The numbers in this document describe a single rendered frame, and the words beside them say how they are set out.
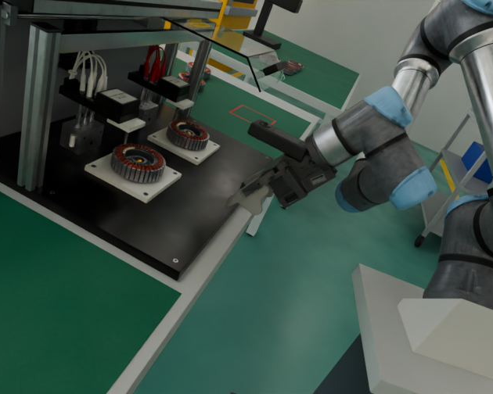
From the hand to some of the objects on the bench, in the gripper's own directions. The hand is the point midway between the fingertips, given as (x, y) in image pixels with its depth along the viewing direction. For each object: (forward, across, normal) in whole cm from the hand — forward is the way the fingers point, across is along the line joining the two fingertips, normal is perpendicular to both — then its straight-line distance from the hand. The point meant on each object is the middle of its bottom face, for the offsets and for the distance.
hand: (234, 192), depth 80 cm
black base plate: (+20, +12, +16) cm, 28 cm away
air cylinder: (+25, +24, +28) cm, 44 cm away
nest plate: (+17, +24, +15) cm, 34 cm away
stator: (+16, +24, +16) cm, 33 cm away
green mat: (+31, +76, +34) cm, 89 cm away
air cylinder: (+25, 0, +28) cm, 37 cm away
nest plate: (+17, 0, +15) cm, 23 cm away
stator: (+16, 0, +16) cm, 23 cm away
